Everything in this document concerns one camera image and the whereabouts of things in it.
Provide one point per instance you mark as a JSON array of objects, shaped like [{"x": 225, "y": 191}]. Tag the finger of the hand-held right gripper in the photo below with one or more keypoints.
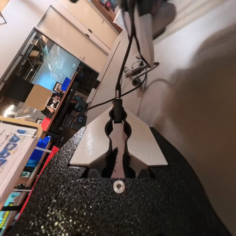
[
  {"x": 145, "y": 40},
  {"x": 128, "y": 22}
]

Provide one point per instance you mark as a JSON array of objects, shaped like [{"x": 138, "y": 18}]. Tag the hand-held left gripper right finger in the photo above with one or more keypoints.
[{"x": 145, "y": 145}]

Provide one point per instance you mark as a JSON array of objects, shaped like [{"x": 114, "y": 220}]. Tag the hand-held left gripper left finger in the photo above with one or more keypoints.
[{"x": 90, "y": 145}]

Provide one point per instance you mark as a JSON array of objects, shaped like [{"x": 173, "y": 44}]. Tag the black usb hub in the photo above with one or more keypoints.
[{"x": 118, "y": 112}]

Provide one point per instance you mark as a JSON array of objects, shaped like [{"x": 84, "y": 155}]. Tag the power station with orange trim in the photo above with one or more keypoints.
[{"x": 73, "y": 123}]

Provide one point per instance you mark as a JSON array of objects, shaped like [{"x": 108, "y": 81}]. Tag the red plastic bin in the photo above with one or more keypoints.
[{"x": 55, "y": 150}]

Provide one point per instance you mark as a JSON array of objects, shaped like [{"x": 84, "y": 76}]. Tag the power station with blue trim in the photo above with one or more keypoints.
[{"x": 81, "y": 103}]

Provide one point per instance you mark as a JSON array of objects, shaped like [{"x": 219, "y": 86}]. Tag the small red bin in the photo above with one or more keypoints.
[{"x": 45, "y": 124}]

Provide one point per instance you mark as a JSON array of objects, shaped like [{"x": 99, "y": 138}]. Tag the cream door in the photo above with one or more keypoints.
[
  {"x": 70, "y": 33},
  {"x": 73, "y": 21}
]

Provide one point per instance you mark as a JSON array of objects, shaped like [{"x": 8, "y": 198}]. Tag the blue plastic bin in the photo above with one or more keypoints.
[
  {"x": 66, "y": 83},
  {"x": 36, "y": 156}
]

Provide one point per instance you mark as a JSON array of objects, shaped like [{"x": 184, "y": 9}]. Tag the wooden table with black legs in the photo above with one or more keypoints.
[{"x": 64, "y": 95}]

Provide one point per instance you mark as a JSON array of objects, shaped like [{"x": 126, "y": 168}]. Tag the instruction sheet board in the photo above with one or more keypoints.
[{"x": 16, "y": 153}]

